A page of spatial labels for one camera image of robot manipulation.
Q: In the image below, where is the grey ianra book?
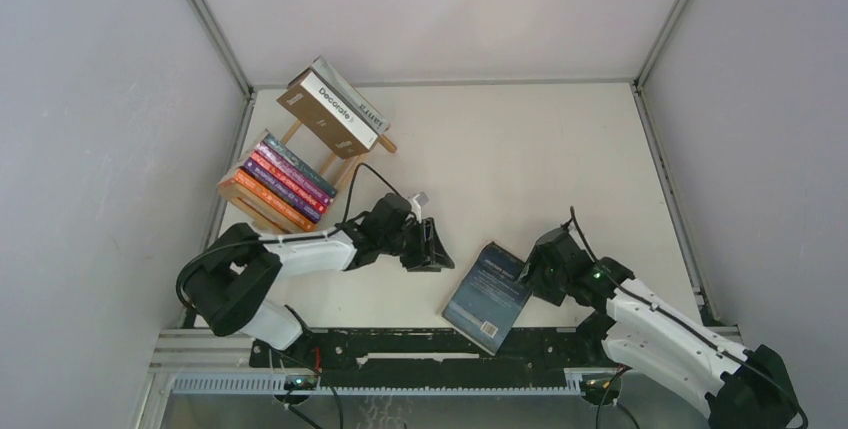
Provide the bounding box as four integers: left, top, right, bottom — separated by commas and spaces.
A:
310, 56, 390, 136

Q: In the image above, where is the dark floral book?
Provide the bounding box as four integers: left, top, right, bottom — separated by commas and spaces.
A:
262, 134, 338, 202

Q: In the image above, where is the purple white cartoon book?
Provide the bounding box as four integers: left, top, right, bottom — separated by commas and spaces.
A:
240, 159, 322, 223

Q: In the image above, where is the orange Treehouse book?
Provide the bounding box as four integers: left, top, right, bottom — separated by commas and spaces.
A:
218, 168, 315, 232

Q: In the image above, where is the dark blue book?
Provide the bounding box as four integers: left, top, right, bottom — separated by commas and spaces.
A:
441, 242, 532, 355

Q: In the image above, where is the wooden book rack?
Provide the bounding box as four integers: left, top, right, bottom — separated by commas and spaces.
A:
217, 120, 369, 234

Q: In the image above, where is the purple Treehouse book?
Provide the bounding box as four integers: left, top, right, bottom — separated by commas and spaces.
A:
255, 143, 332, 213

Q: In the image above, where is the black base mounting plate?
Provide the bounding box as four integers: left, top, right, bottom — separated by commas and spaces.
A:
249, 328, 617, 390

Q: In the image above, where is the brown white Decorate book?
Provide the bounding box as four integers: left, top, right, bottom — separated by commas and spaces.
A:
277, 69, 378, 159

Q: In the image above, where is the red Treehouse book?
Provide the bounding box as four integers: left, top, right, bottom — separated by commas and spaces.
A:
244, 150, 300, 196

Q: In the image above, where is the aluminium frame rail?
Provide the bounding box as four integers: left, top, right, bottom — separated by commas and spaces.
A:
148, 326, 753, 395

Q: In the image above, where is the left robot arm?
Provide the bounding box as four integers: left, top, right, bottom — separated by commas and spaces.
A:
175, 187, 455, 366

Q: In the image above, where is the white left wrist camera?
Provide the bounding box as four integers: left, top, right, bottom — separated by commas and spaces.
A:
408, 192, 429, 219

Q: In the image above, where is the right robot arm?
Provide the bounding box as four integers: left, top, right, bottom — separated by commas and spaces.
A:
520, 216, 810, 428

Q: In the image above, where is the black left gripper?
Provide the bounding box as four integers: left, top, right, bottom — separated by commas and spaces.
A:
379, 217, 454, 272

